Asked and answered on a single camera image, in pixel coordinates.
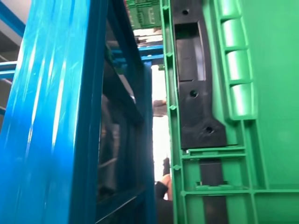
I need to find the green plastic crate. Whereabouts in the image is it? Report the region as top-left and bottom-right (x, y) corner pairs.
(126, 0), (162, 30)
(160, 0), (299, 224)

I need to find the black plastic panel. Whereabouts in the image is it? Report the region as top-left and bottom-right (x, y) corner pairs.
(171, 0), (229, 224)

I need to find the blue metal shelf rack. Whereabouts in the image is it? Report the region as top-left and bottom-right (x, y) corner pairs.
(0, 0), (164, 224)

